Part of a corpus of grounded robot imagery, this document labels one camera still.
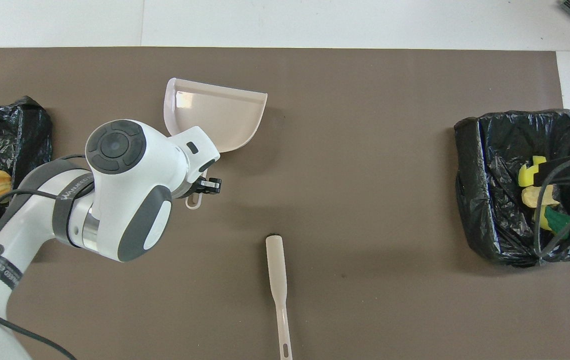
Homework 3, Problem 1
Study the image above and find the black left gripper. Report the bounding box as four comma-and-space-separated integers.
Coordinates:
191, 177, 223, 197

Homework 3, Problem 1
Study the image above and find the yellow sponge piece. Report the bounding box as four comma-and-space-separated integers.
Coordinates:
517, 155, 548, 188

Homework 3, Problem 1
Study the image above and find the green and yellow sponge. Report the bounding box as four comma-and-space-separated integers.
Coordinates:
535, 205, 570, 240

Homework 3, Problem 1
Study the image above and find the beige plastic dustpan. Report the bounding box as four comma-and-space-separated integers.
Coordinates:
163, 77, 269, 210

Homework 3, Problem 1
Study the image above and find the beige hand brush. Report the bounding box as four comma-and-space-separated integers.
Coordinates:
265, 234, 294, 360

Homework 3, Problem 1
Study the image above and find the black bag lined bin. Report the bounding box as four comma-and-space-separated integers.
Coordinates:
454, 109, 570, 267
0, 95, 53, 251

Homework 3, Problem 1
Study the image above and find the brown table mat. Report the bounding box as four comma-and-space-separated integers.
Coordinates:
0, 47, 570, 360

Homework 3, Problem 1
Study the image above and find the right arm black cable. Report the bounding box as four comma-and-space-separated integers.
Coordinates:
532, 154, 570, 259

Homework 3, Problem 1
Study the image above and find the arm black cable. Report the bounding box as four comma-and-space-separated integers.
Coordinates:
0, 154, 88, 360
532, 154, 570, 259

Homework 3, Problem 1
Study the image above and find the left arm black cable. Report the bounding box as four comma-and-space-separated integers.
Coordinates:
0, 154, 88, 360

